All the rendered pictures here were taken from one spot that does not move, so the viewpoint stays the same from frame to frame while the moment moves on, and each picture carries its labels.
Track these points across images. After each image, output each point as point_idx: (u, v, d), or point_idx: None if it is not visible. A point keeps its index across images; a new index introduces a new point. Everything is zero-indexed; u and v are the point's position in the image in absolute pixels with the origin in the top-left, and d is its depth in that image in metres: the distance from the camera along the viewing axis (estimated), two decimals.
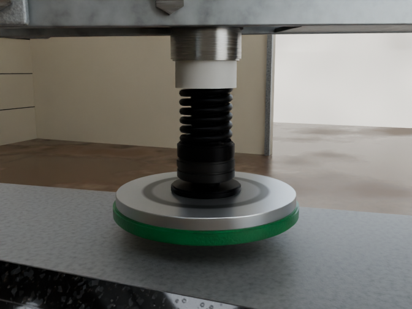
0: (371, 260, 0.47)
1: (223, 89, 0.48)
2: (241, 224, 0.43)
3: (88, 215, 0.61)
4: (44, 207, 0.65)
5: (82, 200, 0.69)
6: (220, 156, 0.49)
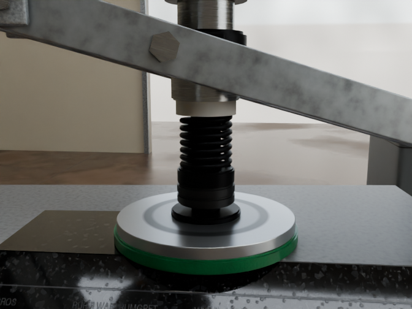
0: None
1: (223, 116, 0.49)
2: None
3: None
4: None
5: None
6: (220, 183, 0.50)
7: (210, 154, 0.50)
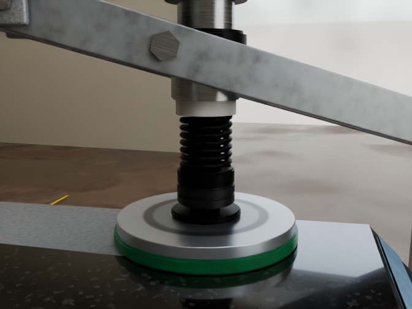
0: (70, 257, 0.47)
1: (223, 116, 0.49)
2: None
3: None
4: None
5: None
6: (220, 183, 0.50)
7: (210, 154, 0.50)
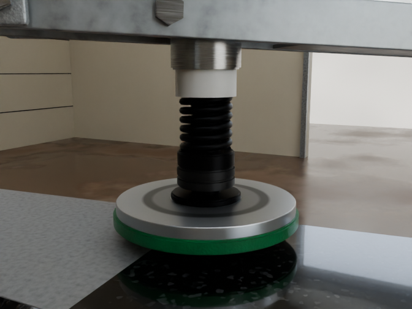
0: (370, 298, 0.39)
1: (223, 97, 0.49)
2: None
3: (65, 228, 0.56)
4: (23, 217, 0.60)
5: (67, 209, 0.64)
6: (220, 165, 0.49)
7: None
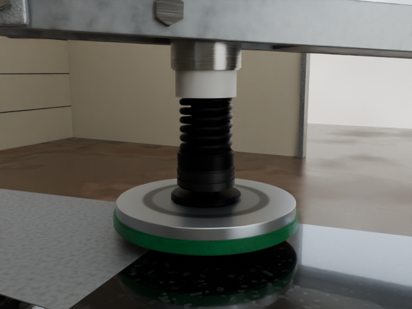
0: (370, 296, 0.39)
1: (223, 98, 0.49)
2: None
3: (66, 227, 0.56)
4: (24, 216, 0.61)
5: (67, 209, 0.64)
6: (220, 165, 0.49)
7: None
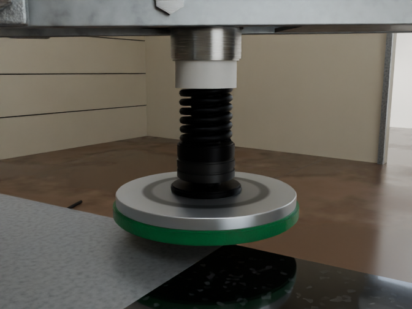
0: None
1: (223, 89, 0.48)
2: None
3: (62, 254, 0.48)
4: (25, 235, 0.54)
5: (75, 228, 0.56)
6: (220, 156, 0.49)
7: None
